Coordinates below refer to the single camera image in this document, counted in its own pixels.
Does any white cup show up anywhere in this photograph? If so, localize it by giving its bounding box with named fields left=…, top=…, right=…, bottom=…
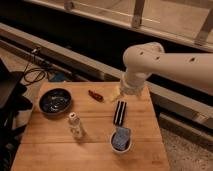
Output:
left=109, top=132, right=132, bottom=154

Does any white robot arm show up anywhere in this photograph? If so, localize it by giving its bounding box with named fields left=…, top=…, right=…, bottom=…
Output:
left=115, top=42, right=213, bottom=98

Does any wooden table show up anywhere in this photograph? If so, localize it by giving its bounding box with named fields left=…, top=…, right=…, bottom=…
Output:
left=12, top=82, right=170, bottom=171

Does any small red-brown object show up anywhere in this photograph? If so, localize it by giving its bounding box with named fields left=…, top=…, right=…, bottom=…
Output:
left=88, top=90, right=104, bottom=102

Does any black striped rectangular block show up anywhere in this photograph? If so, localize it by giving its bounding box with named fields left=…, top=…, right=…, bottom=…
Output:
left=113, top=101, right=127, bottom=126

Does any blue sponge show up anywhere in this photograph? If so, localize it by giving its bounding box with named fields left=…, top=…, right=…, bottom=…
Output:
left=115, top=127, right=131, bottom=141

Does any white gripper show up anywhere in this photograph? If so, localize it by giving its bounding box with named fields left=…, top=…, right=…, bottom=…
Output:
left=110, top=73, right=146, bottom=102

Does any black cable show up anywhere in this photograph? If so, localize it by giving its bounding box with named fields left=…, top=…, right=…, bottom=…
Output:
left=20, top=46, right=56, bottom=86

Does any dark blue bowl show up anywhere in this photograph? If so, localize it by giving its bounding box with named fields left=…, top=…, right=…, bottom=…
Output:
left=39, top=88, right=72, bottom=115

